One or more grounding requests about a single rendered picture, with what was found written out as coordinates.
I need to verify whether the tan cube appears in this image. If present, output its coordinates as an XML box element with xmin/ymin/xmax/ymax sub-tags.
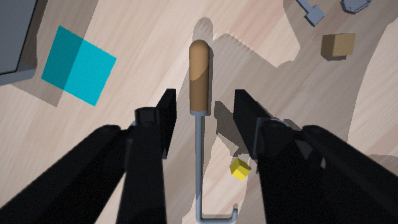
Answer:
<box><xmin>320</xmin><ymin>33</ymin><xmax>356</xmax><ymax>56</ymax></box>

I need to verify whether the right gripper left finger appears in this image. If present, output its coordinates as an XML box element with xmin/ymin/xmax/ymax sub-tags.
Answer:
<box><xmin>0</xmin><ymin>89</ymin><xmax>177</xmax><ymax>224</ymax></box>

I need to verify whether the steel hook with wooden handle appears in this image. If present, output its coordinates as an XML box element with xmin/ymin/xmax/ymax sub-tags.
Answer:
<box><xmin>189</xmin><ymin>40</ymin><xmax>238</xmax><ymax>224</ymax></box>

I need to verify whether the teal square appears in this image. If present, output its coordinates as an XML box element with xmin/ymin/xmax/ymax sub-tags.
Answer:
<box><xmin>41</xmin><ymin>25</ymin><xmax>117</xmax><ymax>106</ymax></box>

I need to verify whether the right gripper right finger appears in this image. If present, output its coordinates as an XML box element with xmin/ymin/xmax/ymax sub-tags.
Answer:
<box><xmin>233</xmin><ymin>89</ymin><xmax>398</xmax><ymax>224</ymax></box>

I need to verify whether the yellow cube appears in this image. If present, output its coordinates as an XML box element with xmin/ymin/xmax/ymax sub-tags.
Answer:
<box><xmin>230</xmin><ymin>158</ymin><xmax>251</xmax><ymax>181</ymax></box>

